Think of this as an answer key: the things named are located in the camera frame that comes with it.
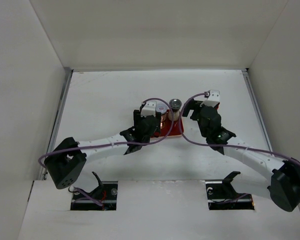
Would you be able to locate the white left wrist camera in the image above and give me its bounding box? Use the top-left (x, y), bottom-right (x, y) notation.
top-left (140, 100), bottom-right (157, 118)

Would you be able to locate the grey-lid condiment jar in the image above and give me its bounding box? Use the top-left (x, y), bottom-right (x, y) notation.
top-left (155, 101), bottom-right (168, 129)

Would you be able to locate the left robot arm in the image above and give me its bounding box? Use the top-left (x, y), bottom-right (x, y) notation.
top-left (44, 110), bottom-right (161, 190)

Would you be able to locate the black-top salt grinder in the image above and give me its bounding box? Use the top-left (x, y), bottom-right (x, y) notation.
top-left (167, 98), bottom-right (182, 122)

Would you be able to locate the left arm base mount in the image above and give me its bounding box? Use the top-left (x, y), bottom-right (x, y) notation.
top-left (68, 172), bottom-right (118, 211)

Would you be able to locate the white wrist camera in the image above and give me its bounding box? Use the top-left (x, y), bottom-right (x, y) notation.
top-left (140, 100), bottom-right (157, 118)
top-left (200, 90), bottom-right (220, 108)

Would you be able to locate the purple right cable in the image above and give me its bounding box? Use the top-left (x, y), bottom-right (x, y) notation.
top-left (178, 92), bottom-right (300, 175)

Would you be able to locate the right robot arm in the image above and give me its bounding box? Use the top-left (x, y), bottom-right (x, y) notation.
top-left (181, 98), bottom-right (300, 212)

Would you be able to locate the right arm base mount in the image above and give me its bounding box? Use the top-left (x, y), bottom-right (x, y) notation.
top-left (205, 171), bottom-right (255, 211)

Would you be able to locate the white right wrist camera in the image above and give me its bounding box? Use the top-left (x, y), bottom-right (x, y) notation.
top-left (200, 90), bottom-right (220, 108)

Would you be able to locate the red lacquer tray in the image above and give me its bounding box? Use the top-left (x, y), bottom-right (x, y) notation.
top-left (151, 111), bottom-right (184, 138)

